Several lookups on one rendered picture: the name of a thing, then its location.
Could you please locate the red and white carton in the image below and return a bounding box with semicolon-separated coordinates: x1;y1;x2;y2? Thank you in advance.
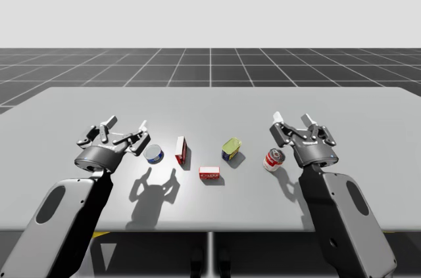
174;135;189;165

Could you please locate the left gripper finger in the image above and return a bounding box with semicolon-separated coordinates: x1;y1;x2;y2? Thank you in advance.
76;115;118;148
111;120;151;158

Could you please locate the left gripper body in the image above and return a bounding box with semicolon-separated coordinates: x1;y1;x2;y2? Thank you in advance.
74;144;128;174

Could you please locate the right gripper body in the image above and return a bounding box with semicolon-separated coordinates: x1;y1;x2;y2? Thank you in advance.
291;139;339;170

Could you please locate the green and blue rectangular can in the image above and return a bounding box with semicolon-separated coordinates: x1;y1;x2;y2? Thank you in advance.
221;137;243;162

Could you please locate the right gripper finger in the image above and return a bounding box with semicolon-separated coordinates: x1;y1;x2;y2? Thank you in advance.
301;113;337;147
269;111;309;148

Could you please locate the blue flat can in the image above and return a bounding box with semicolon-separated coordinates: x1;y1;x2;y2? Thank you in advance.
143;144;164;165

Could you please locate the red and white can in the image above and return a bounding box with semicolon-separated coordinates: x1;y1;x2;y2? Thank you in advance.
262;148;284;173

